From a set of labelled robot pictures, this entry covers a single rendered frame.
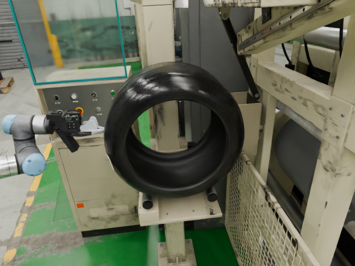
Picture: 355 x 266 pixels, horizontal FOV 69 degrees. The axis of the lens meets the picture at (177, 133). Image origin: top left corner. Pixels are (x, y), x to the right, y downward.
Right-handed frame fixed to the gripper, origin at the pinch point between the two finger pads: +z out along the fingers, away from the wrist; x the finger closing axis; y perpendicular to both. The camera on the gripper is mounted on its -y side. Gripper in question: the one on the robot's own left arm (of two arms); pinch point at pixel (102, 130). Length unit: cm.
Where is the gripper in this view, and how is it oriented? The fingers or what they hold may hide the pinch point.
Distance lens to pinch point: 106.8
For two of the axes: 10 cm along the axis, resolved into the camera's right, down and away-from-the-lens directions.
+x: -1.1, -4.4, 8.9
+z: 9.9, 0.2, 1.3
